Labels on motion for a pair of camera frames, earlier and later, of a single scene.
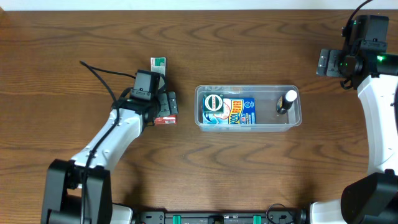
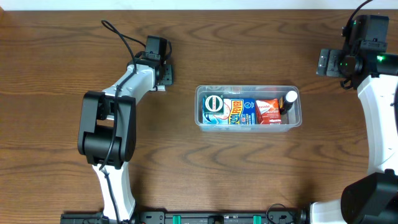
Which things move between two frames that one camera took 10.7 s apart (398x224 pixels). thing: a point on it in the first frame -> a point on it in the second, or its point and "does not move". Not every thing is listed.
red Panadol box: [170, 119] -> [267, 111]
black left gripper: [168, 104] -> [168, 74]
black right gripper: [328, 63] does not move
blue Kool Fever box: [236, 111] does not move
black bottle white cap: [285, 101] does not move
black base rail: [219, 217] does not move
